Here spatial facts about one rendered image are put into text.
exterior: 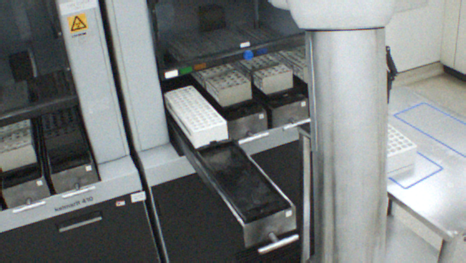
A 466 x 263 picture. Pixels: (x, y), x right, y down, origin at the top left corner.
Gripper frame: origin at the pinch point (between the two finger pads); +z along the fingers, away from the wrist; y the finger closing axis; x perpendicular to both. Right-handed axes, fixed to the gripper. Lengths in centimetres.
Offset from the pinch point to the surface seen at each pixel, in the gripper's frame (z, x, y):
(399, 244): 65, 4, 23
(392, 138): 5.0, -11.4, 1.3
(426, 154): 11.2, -14.6, 11.2
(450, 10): 42, 157, 184
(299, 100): 12.4, 32.2, -3.8
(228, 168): 12.9, 7.4, -37.0
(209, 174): 12.8, 7.2, -42.4
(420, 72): 89, 162, 163
